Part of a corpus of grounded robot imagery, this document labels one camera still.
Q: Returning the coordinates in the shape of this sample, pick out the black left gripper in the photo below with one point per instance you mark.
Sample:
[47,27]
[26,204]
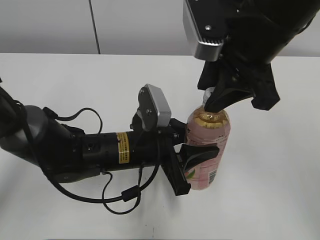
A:
[157,148]

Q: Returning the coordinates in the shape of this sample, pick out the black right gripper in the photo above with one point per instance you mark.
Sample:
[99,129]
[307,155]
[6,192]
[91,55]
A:
[237,40]

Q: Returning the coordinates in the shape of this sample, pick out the white bottle cap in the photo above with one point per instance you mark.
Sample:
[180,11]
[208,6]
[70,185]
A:
[207,94]

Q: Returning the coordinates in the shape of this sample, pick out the pink label tea bottle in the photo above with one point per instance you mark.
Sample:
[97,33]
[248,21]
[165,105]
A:
[209,133]

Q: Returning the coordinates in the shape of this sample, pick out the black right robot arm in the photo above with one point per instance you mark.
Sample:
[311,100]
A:
[257,30]

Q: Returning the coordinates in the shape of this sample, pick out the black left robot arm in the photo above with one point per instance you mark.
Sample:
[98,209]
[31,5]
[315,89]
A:
[67,154]

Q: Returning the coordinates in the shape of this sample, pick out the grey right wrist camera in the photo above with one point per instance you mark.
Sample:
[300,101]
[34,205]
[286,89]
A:
[204,23]

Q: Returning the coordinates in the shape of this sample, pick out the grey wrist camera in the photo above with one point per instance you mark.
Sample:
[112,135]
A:
[154,110]
[204,23]

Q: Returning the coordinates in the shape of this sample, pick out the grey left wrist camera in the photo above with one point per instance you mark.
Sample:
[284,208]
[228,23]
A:
[154,110]

